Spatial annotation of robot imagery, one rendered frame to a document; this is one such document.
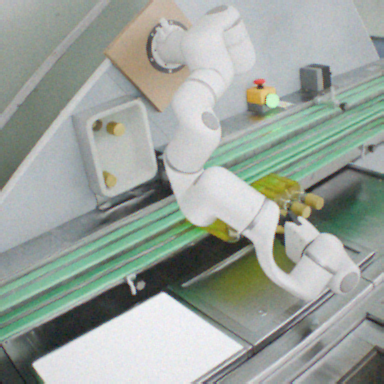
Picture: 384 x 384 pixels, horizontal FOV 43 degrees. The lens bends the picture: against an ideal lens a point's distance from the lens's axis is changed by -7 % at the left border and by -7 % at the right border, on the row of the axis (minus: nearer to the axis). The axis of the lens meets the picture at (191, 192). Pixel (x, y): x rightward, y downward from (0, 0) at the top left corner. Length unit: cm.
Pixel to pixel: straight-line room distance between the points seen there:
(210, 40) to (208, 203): 35
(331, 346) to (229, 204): 44
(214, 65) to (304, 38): 82
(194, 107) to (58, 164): 50
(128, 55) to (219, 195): 57
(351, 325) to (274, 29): 101
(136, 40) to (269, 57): 54
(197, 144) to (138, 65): 47
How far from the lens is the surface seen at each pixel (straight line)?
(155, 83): 144
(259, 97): 165
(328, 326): 122
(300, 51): 188
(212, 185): 96
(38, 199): 137
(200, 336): 121
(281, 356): 114
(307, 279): 102
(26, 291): 122
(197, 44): 110
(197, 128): 98
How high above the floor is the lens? 197
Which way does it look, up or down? 49 degrees down
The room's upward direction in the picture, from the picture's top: 114 degrees clockwise
